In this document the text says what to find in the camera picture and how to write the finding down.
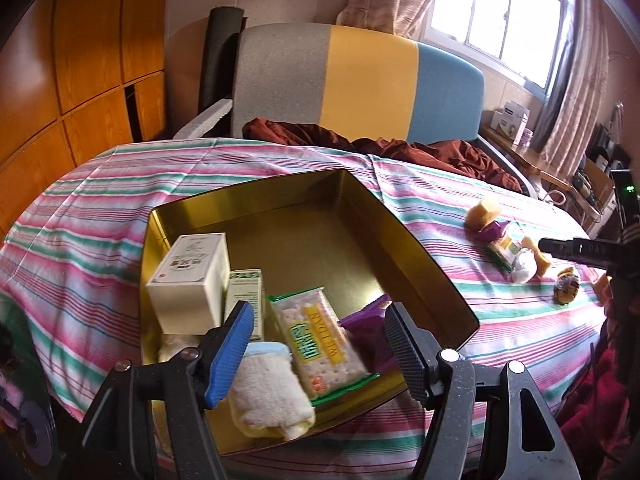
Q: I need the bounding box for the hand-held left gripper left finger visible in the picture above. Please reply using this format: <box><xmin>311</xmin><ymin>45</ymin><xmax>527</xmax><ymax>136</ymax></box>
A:
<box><xmin>75</xmin><ymin>301</ymin><xmax>253</xmax><ymax>480</ymax></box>

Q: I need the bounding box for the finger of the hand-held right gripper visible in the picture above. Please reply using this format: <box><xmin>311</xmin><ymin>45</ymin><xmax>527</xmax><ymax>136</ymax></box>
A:
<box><xmin>538</xmin><ymin>237</ymin><xmax>618</xmax><ymax>271</ymax></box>

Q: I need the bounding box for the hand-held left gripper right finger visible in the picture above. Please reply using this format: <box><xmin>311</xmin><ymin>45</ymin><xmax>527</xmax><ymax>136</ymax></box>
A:
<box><xmin>385</xmin><ymin>302</ymin><xmax>581</xmax><ymax>480</ymax></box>

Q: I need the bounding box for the tiger plush toy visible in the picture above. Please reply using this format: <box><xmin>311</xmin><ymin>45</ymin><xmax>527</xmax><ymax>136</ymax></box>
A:
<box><xmin>552</xmin><ymin>266</ymin><xmax>582</xmax><ymax>306</ymax></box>

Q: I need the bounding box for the purple snack packet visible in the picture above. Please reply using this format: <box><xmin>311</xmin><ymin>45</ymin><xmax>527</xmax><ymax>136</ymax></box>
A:
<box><xmin>475</xmin><ymin>220</ymin><xmax>508</xmax><ymax>243</ymax></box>
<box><xmin>337</xmin><ymin>293</ymin><xmax>401</xmax><ymax>373</ymax></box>

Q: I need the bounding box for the white towel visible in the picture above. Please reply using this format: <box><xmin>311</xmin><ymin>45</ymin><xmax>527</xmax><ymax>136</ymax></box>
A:
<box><xmin>230</xmin><ymin>341</ymin><xmax>317</xmax><ymax>442</ymax></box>

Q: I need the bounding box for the slim green cardboard box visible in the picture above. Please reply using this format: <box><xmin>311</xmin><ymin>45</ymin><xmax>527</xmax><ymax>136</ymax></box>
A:
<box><xmin>223</xmin><ymin>268</ymin><xmax>264</xmax><ymax>341</ymax></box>

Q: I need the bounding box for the green-edged cracker packet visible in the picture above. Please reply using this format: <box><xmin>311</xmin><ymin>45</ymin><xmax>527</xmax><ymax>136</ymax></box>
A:
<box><xmin>267</xmin><ymin>286</ymin><xmax>382</xmax><ymax>407</ymax></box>
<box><xmin>485</xmin><ymin>222</ymin><xmax>526</xmax><ymax>273</ymax></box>

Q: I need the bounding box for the cream cardboard box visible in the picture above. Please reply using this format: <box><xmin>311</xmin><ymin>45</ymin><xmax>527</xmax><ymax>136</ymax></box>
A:
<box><xmin>145</xmin><ymin>232</ymin><xmax>232</xmax><ymax>336</ymax></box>

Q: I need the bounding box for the gold metal tin box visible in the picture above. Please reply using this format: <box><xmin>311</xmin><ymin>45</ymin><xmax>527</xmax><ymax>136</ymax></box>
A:
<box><xmin>140</xmin><ymin>167</ymin><xmax>481</xmax><ymax>458</ymax></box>

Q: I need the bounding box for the open cardboard box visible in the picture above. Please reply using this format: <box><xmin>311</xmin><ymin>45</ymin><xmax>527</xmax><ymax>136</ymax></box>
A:
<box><xmin>572</xmin><ymin>157</ymin><xmax>617</xmax><ymax>207</ymax></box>

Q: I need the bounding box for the wooden side table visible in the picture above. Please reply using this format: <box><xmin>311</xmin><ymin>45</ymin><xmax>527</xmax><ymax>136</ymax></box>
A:
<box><xmin>477</xmin><ymin>127</ymin><xmax>601</xmax><ymax>221</ymax></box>

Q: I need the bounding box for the white appliance carton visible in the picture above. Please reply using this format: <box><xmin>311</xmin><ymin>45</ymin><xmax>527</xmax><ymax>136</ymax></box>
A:
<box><xmin>490</xmin><ymin>101</ymin><xmax>531</xmax><ymax>141</ymax></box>

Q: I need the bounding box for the red cloth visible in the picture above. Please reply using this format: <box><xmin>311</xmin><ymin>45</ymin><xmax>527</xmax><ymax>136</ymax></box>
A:
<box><xmin>555</xmin><ymin>320</ymin><xmax>640</xmax><ymax>480</ymax></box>

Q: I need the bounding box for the maroon quilt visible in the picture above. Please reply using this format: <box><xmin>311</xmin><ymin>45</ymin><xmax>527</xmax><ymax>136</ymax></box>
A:
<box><xmin>243</xmin><ymin>117</ymin><xmax>526</xmax><ymax>193</ymax></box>

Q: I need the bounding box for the striped pink green blanket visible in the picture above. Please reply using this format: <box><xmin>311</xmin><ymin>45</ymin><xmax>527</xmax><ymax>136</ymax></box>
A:
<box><xmin>0</xmin><ymin>137</ymin><xmax>621</xmax><ymax>480</ymax></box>

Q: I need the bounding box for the grey tape roll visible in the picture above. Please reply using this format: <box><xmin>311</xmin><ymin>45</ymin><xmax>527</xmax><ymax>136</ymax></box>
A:
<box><xmin>15</xmin><ymin>400</ymin><xmax>53</xmax><ymax>468</ymax></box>

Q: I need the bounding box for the green glass table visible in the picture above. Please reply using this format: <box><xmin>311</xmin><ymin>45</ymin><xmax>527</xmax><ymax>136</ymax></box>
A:
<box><xmin>0</xmin><ymin>300</ymin><xmax>66</xmax><ymax>480</ymax></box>

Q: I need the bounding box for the window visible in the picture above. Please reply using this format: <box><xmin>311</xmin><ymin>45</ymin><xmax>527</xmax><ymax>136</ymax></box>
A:
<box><xmin>420</xmin><ymin>0</ymin><xmax>576</xmax><ymax>91</ymax></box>

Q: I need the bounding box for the grey yellow blue headboard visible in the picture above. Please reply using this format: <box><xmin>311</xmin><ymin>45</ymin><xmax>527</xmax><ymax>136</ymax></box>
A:
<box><xmin>231</xmin><ymin>22</ymin><xmax>485</xmax><ymax>145</ymax></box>

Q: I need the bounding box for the black rolled mat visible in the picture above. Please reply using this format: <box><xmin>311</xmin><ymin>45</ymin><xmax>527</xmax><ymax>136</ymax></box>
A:
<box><xmin>199</xmin><ymin>7</ymin><xmax>246</xmax><ymax>116</ymax></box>

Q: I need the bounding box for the wooden wardrobe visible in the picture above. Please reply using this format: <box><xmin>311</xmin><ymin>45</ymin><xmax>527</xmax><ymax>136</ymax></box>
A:
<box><xmin>0</xmin><ymin>0</ymin><xmax>171</xmax><ymax>241</ymax></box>

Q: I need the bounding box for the grey bed rail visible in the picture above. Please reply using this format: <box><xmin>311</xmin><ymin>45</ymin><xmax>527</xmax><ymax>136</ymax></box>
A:
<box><xmin>475</xmin><ymin>135</ymin><xmax>541</xmax><ymax>201</ymax></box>

